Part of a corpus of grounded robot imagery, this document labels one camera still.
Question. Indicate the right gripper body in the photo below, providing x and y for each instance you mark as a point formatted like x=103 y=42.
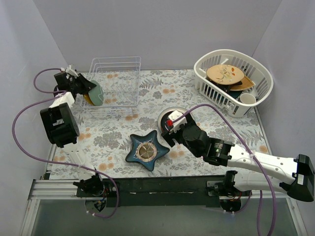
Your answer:
x=169 y=137

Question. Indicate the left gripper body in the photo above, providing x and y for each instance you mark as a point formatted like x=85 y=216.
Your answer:
x=80 y=83

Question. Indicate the yellow patterned round plate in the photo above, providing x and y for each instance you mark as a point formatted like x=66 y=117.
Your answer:
x=87 y=98

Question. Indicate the blue floral green plate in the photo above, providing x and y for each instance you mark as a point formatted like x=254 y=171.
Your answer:
x=96 y=94

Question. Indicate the dark brown plate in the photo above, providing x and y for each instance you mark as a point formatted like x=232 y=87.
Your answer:
x=162 y=121

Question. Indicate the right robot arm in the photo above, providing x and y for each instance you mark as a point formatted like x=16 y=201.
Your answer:
x=293 y=176

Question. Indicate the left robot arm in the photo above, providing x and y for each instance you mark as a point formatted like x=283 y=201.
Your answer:
x=62 y=129

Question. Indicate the dark teal dish in basket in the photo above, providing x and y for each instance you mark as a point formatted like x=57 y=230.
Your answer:
x=231 y=95

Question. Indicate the blue star-shaped plate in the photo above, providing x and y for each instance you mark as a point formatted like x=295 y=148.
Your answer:
x=146 y=150

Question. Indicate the floral table mat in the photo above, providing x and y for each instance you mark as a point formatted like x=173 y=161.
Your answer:
x=105 y=140

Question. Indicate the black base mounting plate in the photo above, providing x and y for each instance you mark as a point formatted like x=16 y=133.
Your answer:
x=209 y=191

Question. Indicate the white cup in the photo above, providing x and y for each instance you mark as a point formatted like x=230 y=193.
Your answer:
x=247 y=98

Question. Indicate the beige floral round plate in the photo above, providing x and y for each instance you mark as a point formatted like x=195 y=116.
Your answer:
x=224 y=74

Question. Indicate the tan fan-shaped plate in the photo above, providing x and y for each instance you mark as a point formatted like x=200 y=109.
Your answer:
x=246 y=83

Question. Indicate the white plastic slatted basket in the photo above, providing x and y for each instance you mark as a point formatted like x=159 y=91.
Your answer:
x=258 y=73

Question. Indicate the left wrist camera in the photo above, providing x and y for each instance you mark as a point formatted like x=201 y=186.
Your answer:
x=71 y=71

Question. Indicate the white wire dish rack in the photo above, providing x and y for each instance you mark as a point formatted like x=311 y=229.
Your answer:
x=118 y=78

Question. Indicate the aluminium frame rail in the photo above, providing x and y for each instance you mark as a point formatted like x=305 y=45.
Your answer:
x=65 y=190

